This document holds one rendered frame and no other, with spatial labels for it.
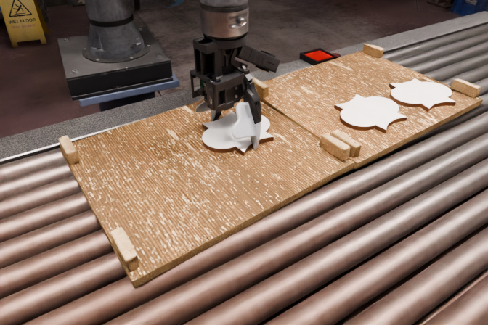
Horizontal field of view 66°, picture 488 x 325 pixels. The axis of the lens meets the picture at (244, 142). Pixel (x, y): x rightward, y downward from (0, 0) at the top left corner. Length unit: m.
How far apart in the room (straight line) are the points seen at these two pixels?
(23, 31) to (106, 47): 3.14
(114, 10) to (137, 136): 0.42
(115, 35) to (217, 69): 0.52
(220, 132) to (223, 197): 0.17
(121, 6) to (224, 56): 0.51
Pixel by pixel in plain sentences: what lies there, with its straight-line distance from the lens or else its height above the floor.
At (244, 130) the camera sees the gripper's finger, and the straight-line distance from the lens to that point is 0.66.
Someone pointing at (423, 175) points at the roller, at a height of 0.92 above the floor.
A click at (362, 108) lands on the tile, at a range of 0.84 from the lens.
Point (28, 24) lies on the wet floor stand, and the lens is 4.21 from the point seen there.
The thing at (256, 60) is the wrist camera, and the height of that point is 1.09.
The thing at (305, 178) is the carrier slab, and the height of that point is 0.94.
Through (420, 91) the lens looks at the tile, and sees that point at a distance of 0.95.
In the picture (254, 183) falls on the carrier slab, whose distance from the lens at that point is 0.62.
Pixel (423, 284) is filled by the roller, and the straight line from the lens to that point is 0.57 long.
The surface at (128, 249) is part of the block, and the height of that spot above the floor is 0.96.
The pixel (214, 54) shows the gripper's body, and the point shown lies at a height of 1.12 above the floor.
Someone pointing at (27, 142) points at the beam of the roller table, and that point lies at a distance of 0.86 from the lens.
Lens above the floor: 1.35
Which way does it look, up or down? 35 degrees down
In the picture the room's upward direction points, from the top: straight up
